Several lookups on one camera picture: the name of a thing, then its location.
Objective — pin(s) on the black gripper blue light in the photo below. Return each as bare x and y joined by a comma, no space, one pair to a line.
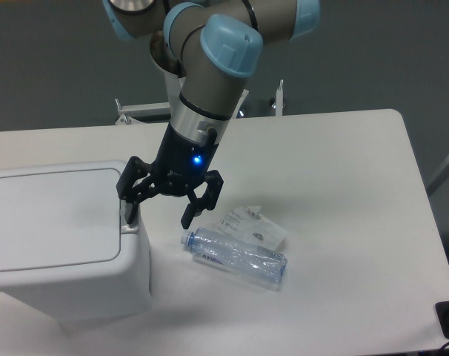
181,166

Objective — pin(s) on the white plastic trash can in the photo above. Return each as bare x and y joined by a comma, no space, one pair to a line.
66,248

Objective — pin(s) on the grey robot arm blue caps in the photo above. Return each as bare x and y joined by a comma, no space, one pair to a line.
218,49

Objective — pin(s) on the clear plastic bag with parts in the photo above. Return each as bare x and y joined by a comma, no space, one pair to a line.
249,225

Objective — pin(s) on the clear crushed plastic bottle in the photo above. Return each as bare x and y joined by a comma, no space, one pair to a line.
253,261

